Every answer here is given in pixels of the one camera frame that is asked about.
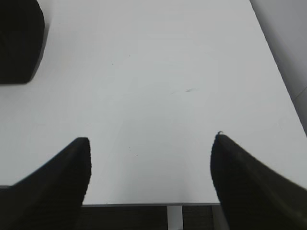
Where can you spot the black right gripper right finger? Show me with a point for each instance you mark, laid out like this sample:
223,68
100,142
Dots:
252,195

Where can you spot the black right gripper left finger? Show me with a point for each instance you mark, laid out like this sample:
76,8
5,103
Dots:
51,197

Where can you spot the black canvas tote bag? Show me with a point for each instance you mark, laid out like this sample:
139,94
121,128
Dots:
22,28

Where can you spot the white table leg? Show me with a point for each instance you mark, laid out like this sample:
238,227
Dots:
174,218

